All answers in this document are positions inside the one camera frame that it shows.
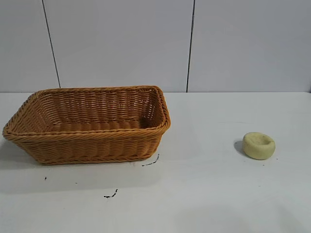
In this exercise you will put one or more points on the pale yellow egg yolk pastry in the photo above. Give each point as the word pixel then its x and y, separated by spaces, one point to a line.
pixel 258 146

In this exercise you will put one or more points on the brown woven wicker basket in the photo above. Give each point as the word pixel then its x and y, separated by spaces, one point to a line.
pixel 92 143

